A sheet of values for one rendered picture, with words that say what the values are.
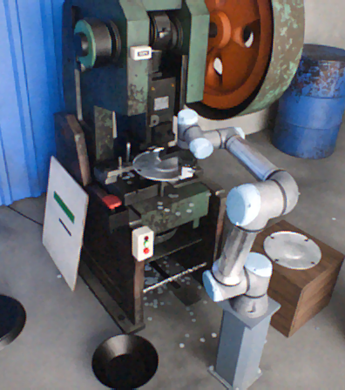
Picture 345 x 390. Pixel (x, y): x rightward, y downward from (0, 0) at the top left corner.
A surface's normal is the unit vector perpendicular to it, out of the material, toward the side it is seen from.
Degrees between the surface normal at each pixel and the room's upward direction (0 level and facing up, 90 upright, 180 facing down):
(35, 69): 90
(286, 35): 83
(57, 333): 0
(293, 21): 73
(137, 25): 90
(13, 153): 90
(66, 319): 0
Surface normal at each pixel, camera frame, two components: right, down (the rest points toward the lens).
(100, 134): 0.58, 0.46
